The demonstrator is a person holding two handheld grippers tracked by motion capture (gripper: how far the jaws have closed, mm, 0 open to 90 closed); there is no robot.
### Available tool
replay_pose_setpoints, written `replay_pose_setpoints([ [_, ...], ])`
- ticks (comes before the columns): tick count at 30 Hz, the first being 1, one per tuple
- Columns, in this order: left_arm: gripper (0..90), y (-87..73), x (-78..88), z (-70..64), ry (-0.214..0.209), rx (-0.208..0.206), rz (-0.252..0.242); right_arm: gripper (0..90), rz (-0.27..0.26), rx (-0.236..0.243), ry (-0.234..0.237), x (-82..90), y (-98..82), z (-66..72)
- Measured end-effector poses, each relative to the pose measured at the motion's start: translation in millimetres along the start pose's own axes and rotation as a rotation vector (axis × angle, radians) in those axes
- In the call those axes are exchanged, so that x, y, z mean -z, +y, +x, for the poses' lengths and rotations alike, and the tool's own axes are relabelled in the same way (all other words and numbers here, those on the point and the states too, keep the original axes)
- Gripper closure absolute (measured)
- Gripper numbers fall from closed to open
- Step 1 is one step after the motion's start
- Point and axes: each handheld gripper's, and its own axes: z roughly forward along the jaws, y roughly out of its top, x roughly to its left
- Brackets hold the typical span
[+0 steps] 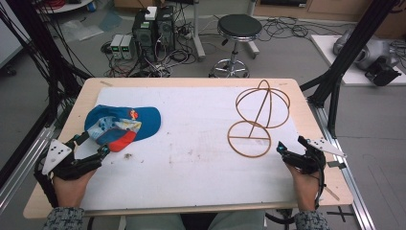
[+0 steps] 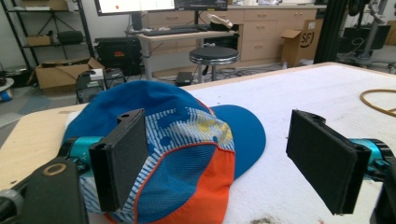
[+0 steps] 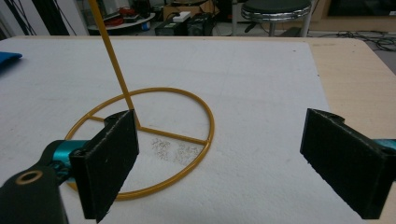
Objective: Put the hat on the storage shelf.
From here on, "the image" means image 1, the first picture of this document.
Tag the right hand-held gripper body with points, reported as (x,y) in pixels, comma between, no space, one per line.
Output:
(304,161)

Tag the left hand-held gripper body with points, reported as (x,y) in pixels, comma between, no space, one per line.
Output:
(65,166)

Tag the blue patterned cap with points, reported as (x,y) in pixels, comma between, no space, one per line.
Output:
(145,121)

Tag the person's left hand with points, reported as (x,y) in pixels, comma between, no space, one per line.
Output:
(70,191)

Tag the person's right hand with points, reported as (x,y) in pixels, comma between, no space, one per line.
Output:
(304,190)

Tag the grey metal clamp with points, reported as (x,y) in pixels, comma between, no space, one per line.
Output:
(335,165)

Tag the person's legs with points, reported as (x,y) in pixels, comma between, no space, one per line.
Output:
(146,222)

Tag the white table mat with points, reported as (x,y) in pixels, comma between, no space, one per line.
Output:
(191,159)

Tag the white floor board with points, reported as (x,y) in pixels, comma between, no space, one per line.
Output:
(328,51)

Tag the grey power supply unit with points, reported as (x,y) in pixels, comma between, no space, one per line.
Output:
(128,47)
(116,46)

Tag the black device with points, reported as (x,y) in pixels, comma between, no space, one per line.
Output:
(381,74)

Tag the clear plastic sheet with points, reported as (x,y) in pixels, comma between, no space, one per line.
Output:
(81,30)

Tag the grey robot shell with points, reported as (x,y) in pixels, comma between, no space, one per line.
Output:
(373,51)

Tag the black computer tower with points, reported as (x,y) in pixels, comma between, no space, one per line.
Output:
(145,38)
(166,30)

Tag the black round stool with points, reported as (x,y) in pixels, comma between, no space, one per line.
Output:
(239,27)

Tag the round white table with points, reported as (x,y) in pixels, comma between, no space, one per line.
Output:
(63,6)

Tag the grey table leg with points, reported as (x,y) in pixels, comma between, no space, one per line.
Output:
(198,32)

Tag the white box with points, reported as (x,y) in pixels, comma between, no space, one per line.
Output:
(151,12)

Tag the aluminium rail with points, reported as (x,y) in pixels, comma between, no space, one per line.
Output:
(22,169)
(348,179)

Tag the black metal frame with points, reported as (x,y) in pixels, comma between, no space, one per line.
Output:
(41,41)
(351,48)

